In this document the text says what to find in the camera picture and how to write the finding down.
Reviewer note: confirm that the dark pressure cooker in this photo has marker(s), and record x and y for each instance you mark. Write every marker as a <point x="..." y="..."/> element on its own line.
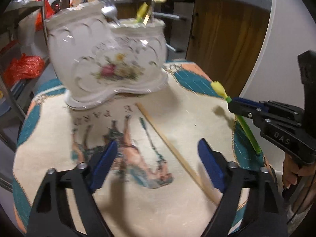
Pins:
<point x="61" y="3"/>

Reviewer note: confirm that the yellow tulip-shaped spoon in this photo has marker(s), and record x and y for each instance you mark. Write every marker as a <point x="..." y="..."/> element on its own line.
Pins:
<point x="142" y="12"/>

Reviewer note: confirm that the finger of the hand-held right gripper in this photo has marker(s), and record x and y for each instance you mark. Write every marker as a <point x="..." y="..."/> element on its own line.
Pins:
<point x="243" y="112"/>
<point x="246" y="101"/>

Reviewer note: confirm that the silver spoon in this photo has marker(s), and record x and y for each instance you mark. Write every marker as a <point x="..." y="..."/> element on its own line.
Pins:
<point x="109" y="11"/>

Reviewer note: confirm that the green yellow-tipped utensil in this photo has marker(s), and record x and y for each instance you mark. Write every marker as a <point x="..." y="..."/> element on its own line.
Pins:
<point x="218" y="87"/>

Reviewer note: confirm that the red plastic bag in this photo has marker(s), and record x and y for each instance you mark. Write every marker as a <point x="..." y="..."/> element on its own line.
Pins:
<point x="40" y="17"/>
<point x="23" y="68"/>

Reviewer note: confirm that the white floral ceramic utensil holder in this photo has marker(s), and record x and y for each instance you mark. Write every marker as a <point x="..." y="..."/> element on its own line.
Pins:
<point x="106" y="61"/>

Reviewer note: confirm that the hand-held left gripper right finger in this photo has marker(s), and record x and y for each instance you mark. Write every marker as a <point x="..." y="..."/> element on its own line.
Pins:
<point x="212" y="169"/>

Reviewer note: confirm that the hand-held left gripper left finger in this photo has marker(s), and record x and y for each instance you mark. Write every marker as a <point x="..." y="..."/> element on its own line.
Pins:
<point x="103" y="164"/>

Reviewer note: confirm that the stainless steel drawer unit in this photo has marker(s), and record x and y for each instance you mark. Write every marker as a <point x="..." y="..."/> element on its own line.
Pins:
<point x="175" y="29"/>

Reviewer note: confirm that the wooden kitchen cabinet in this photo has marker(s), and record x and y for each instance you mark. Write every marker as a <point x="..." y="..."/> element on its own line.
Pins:
<point x="227" y="47"/>

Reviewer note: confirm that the person's right hand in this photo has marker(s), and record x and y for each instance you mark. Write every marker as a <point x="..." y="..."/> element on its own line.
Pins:
<point x="288" y="176"/>

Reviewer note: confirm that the printed teal and cream mat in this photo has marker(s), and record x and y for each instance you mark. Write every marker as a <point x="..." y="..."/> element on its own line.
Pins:
<point x="153" y="214"/>

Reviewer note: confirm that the metal shelf rack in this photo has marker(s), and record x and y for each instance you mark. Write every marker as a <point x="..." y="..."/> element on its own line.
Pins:
<point x="44" y="9"/>

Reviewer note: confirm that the white plastic bag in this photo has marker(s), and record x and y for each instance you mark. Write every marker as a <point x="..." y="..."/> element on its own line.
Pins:
<point x="30" y="29"/>

